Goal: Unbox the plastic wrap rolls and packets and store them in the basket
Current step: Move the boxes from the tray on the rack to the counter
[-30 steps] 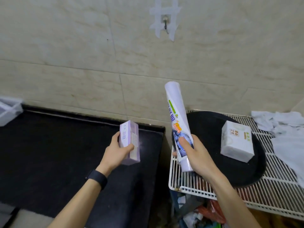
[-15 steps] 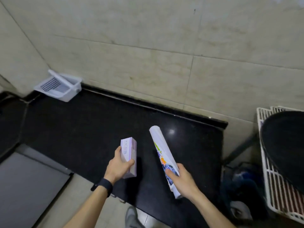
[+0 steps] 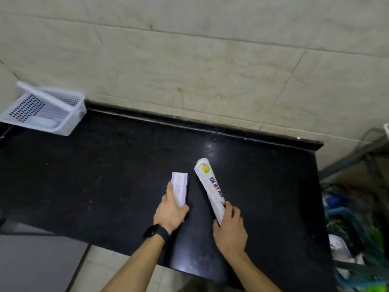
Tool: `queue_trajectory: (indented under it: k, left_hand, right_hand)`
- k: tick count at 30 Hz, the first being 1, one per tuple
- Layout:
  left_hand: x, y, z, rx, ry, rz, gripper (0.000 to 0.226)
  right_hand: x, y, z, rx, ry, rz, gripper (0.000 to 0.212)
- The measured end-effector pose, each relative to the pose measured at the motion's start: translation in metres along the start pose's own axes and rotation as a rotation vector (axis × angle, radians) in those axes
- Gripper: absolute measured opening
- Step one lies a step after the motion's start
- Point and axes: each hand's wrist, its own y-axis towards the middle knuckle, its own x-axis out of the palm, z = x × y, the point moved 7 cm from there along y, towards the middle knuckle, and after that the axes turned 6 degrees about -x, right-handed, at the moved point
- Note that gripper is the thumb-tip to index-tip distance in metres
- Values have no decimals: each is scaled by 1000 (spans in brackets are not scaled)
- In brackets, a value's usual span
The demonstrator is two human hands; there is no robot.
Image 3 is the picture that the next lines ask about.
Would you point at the person's right hand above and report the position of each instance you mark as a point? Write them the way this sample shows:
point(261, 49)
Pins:
point(231, 235)

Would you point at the person's left hand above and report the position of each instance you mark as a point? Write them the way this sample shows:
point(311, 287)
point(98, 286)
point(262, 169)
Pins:
point(168, 214)

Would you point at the person's right thumb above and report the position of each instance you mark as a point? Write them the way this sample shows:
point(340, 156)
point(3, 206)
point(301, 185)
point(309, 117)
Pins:
point(216, 226)

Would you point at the person's right middle finger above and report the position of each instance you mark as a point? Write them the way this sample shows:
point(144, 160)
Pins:
point(236, 212)

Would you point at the person's left thumb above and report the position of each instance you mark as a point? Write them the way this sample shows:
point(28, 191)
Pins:
point(170, 190)

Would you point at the lavender toothpaste box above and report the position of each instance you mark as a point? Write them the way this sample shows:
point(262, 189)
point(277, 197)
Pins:
point(180, 187)

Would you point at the white toothpaste tube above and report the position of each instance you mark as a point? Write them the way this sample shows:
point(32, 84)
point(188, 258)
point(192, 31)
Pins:
point(211, 187)

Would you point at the person's right forearm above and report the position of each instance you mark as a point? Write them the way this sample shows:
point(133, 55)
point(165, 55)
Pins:
point(252, 272)

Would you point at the person's left forearm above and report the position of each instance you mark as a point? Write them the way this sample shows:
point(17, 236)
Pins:
point(138, 263)

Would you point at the black smartwatch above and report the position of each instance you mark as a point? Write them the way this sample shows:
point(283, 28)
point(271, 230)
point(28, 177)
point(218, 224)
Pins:
point(157, 232)

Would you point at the white plastic bag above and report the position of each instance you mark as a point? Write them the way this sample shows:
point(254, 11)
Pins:
point(342, 249)

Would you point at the blue plastic basket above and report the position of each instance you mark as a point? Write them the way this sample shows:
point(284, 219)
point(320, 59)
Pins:
point(355, 240)

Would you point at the white perforated plastic basket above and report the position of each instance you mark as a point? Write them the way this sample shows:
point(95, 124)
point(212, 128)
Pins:
point(45, 108)

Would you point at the grey cabinet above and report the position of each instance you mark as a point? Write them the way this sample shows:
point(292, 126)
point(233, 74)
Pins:
point(33, 258)

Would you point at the grey metal rack frame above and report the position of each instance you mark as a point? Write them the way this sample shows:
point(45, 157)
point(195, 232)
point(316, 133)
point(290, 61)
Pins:
point(355, 155)

